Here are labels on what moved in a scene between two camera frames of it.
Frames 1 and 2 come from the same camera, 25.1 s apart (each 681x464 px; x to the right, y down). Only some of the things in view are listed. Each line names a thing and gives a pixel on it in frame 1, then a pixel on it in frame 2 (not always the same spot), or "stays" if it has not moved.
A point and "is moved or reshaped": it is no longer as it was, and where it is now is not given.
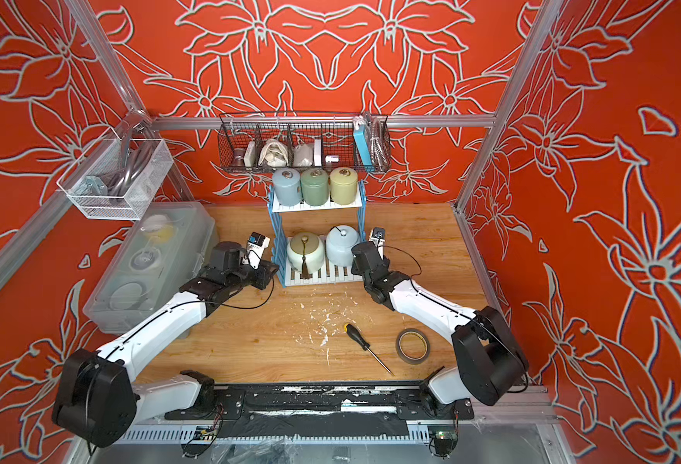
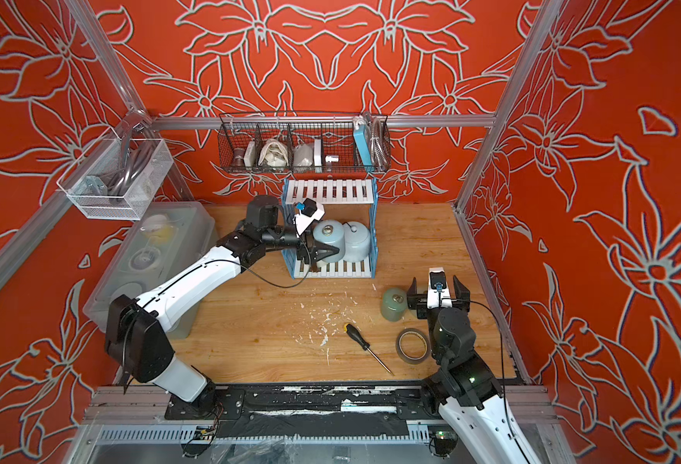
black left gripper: [264, 274] to [306, 254]
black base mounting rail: [381, 402] stays
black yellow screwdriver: [363, 342] stays
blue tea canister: [287, 187] to [331, 232]
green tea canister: [315, 186] is moved or reshaped
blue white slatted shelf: [316, 246] is moved or reshaped
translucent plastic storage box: [166, 245] stays
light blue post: [361, 136] stays
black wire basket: [254, 143] stays
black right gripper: [355, 268] to [419, 301]
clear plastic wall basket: [117, 178] stays
